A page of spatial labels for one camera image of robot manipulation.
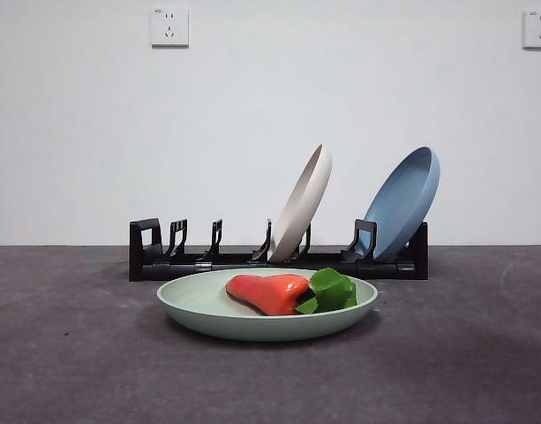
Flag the orange toy carrot green leaves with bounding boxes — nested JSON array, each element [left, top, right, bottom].
[[224, 267, 357, 317]]

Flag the green plate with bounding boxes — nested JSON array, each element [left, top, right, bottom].
[[156, 268, 379, 343]]

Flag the beige plate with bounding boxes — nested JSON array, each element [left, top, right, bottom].
[[267, 142, 334, 262]]

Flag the blue plate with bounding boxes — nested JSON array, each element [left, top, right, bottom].
[[364, 146, 441, 262]]

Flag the black plate rack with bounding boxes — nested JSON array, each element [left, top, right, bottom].
[[128, 216, 430, 282]]

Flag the white wall socket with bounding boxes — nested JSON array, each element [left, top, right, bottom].
[[522, 9, 541, 49], [151, 7, 191, 49]]

